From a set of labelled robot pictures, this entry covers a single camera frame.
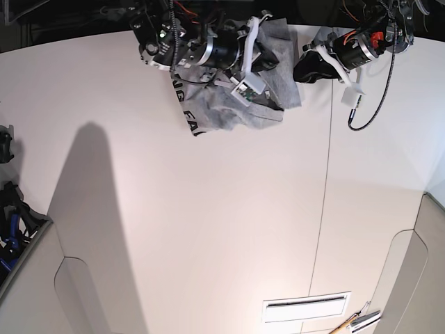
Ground grey T-shirt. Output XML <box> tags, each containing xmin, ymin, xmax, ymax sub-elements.
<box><xmin>172</xmin><ymin>19</ymin><xmax>302</xmax><ymax>136</ymax></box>

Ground blue black equipment pile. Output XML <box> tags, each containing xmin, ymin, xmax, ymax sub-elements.
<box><xmin>1</xmin><ymin>181</ymin><xmax>51</xmax><ymax>280</ymax></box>

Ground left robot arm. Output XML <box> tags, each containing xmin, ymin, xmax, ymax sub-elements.
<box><xmin>293</xmin><ymin>1</ymin><xmax>414</xmax><ymax>93</ymax></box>

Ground black cable on table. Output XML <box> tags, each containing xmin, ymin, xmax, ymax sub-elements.
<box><xmin>347</xmin><ymin>13</ymin><xmax>399</xmax><ymax>132</ymax></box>

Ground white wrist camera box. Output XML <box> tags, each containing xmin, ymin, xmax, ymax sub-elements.
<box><xmin>341</xmin><ymin>86</ymin><xmax>364</xmax><ymax>109</ymax></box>
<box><xmin>229</xmin><ymin>77</ymin><xmax>266</xmax><ymax>106</ymax></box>

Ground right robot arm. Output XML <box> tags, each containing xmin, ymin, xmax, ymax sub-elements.
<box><xmin>127</xmin><ymin>1</ymin><xmax>279</xmax><ymax>78</ymax></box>

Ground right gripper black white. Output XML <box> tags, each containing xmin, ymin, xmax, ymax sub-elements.
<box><xmin>236</xmin><ymin>10</ymin><xmax>280</xmax><ymax>82</ymax></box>

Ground black device at left edge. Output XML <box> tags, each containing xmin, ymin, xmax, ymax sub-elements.
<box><xmin>0</xmin><ymin>125</ymin><xmax>15</xmax><ymax>164</ymax></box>

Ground grey flat tool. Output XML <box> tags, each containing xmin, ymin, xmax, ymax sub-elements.
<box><xmin>349</xmin><ymin>311</ymin><xmax>381</xmax><ymax>333</ymax></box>

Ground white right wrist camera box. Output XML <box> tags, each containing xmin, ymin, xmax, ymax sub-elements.
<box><xmin>229</xmin><ymin>77</ymin><xmax>266</xmax><ymax>106</ymax></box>

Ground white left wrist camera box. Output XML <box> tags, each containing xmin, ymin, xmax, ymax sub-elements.
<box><xmin>341</xmin><ymin>86</ymin><xmax>364</xmax><ymax>109</ymax></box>

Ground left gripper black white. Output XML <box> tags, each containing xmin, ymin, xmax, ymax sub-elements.
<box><xmin>293</xmin><ymin>33</ymin><xmax>367</xmax><ymax>92</ymax></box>

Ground wooden handled tool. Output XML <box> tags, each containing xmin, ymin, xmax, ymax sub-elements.
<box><xmin>329</xmin><ymin>301</ymin><xmax>371</xmax><ymax>334</ymax></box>

